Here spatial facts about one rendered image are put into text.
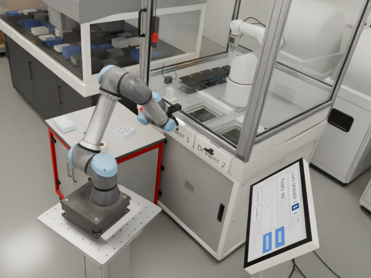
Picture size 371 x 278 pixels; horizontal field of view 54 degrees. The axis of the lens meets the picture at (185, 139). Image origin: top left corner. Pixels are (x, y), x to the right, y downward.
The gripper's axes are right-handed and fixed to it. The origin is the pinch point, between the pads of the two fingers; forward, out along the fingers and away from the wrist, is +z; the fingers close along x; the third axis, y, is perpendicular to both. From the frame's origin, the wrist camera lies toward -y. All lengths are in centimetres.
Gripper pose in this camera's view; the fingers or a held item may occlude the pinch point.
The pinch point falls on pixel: (176, 125)
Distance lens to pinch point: 236.2
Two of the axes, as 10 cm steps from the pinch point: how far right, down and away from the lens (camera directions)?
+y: -6.7, 7.2, -1.7
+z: 3.3, 5.0, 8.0
